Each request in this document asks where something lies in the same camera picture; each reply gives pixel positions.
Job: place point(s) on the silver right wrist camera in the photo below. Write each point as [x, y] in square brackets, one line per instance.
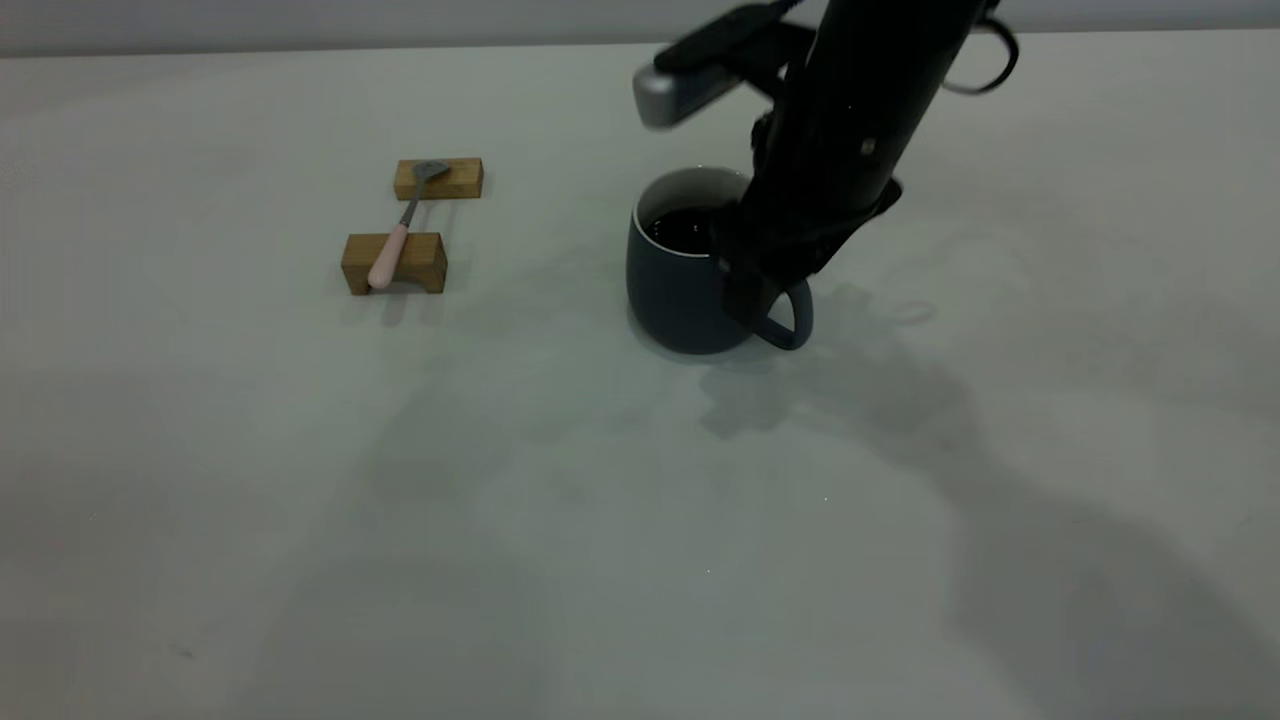
[690, 85]

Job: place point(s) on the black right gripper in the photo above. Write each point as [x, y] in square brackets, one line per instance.
[820, 190]

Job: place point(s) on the black coffee liquid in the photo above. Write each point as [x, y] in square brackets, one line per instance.
[685, 230]

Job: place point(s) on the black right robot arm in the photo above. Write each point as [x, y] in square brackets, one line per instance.
[890, 40]

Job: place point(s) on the dark grey ceramic cup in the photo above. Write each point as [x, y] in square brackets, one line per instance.
[675, 300]

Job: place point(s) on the flat wooden block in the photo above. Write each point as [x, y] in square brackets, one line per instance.
[462, 181]

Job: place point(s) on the arched wooden block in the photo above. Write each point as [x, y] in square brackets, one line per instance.
[422, 256]

